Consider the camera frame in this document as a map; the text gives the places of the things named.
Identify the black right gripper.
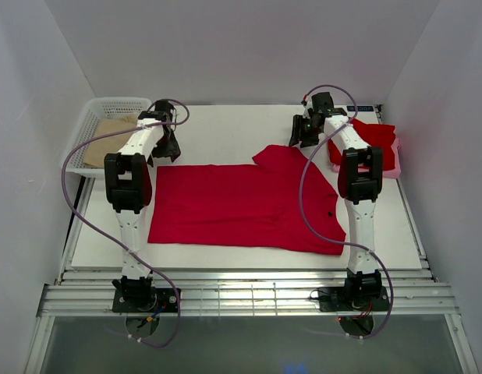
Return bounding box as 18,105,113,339
289,115,321,148

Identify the red t shirt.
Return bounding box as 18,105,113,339
328,119,399,172
148,145,346,256

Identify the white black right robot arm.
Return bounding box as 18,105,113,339
289,86,389,313

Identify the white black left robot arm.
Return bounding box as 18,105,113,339
104,100,181,312

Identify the dark blue label sticker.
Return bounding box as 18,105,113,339
346,105,374,112

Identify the folded red t shirt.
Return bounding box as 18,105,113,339
328,119,399,172

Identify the beige t shirt in basket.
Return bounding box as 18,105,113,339
83,115,137,168

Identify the white plastic basket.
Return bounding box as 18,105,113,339
60,97,151,178

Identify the folded pink t shirt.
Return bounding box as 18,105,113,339
328,137,401,179

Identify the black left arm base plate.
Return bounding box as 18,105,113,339
112,288,179,314

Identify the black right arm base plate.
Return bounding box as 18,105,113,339
312,287,390,312

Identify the aluminium table edge rail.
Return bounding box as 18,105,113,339
37,268,459,317

